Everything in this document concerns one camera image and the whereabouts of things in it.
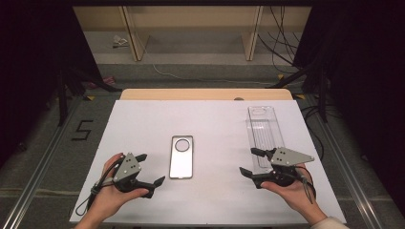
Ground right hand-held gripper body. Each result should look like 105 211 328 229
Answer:
254 146 315 190

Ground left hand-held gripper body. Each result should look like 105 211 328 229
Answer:
113 152 151 194

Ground clear plastic box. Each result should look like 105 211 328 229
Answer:
245 105 287 175

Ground person's left hand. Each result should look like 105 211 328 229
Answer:
91 152 150 220

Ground person's right hand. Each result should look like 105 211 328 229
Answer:
260 163 320 224

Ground white table board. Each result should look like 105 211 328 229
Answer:
69 99 348 225

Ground light wooden table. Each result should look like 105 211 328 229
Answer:
119 88 294 102

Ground pink object on floor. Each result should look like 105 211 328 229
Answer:
88 74 117 90

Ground crumpled white paper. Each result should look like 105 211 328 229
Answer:
111 34 130 50

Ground light wooden shelf unit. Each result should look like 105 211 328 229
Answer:
72 5 312 63

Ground right hand-held gripper cable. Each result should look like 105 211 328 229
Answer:
293 164 317 205

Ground hand-held gripper cable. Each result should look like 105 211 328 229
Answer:
293 164 317 205
75 156 126 218

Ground left hand-held gripper cable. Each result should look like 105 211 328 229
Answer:
75 156 126 218

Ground metal floor rail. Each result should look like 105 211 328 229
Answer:
0 94 84 229
305 94 385 229

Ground bundle of black cables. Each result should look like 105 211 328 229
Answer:
256 5 303 69

